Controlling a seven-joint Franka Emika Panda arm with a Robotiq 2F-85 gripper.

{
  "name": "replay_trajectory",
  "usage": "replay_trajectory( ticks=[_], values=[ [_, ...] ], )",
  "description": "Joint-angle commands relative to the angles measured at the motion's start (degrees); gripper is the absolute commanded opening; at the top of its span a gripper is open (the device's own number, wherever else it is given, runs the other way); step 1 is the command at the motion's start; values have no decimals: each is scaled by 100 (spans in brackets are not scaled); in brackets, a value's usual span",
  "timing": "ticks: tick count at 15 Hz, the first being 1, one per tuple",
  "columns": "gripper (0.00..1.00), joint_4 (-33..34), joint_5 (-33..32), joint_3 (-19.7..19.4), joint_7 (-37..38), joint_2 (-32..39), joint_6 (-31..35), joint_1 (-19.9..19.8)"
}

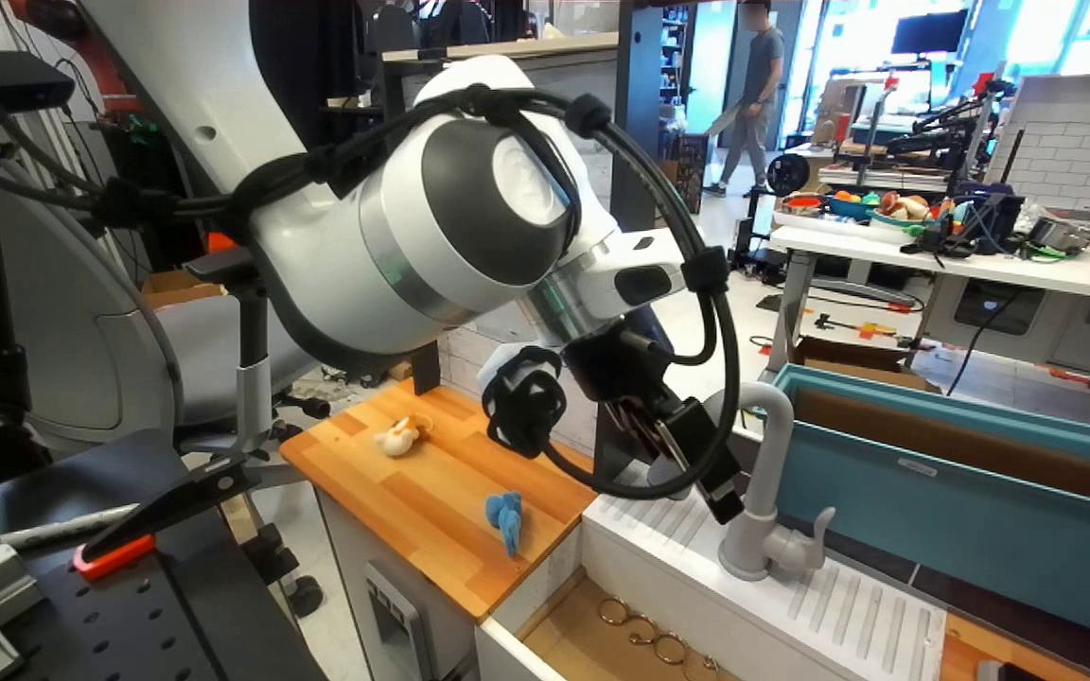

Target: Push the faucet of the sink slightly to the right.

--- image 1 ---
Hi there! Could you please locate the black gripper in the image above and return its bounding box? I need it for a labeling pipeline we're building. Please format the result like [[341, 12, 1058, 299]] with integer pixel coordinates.
[[560, 312, 753, 528]]

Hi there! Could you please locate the grey toy sink faucet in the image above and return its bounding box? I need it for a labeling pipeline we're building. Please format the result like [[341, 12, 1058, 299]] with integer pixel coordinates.
[[715, 378, 842, 589]]

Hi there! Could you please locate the white toy kitchen sink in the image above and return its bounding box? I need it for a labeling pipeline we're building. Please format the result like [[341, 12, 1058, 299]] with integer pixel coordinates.
[[474, 485, 952, 681]]

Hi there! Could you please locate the blue toy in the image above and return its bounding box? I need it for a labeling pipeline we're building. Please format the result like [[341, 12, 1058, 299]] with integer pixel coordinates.
[[481, 489, 531, 558]]

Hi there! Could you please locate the wooden kitchen countertop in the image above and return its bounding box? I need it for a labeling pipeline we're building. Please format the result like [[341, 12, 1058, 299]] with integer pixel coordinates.
[[276, 374, 602, 623]]

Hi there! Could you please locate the small tan object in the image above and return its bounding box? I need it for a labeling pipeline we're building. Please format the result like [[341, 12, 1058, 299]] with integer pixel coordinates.
[[375, 413, 427, 460]]

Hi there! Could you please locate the teal planter box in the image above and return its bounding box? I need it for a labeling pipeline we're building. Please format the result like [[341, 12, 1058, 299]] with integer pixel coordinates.
[[769, 359, 1090, 654]]

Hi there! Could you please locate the white toy kitchen cabinet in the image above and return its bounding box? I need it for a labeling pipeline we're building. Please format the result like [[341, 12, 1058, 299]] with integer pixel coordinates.
[[312, 489, 537, 681]]

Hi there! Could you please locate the white work table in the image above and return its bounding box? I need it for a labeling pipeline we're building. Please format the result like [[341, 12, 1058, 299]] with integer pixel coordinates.
[[764, 206, 1090, 381]]

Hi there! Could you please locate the person in grey shirt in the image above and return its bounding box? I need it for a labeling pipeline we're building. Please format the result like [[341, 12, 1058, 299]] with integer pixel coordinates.
[[702, 0, 787, 201]]

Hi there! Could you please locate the black computer monitor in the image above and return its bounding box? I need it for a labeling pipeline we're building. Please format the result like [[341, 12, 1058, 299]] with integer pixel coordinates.
[[890, 6, 973, 61]]

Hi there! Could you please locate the white brick pattern panel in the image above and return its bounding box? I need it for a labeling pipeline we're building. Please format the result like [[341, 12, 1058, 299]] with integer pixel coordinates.
[[985, 68, 1090, 217]]

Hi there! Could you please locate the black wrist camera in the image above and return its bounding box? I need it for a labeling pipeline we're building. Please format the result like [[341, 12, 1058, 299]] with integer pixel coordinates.
[[475, 343, 570, 460]]

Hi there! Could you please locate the grey camera stand pole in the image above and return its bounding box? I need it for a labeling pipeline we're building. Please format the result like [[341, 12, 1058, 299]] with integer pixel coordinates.
[[180, 242, 281, 473]]

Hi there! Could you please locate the black clamp with orange handle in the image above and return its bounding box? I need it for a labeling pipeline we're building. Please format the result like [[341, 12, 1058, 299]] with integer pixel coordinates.
[[68, 451, 272, 586]]

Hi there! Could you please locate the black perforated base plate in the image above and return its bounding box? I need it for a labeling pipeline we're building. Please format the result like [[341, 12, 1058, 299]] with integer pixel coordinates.
[[0, 427, 329, 681]]

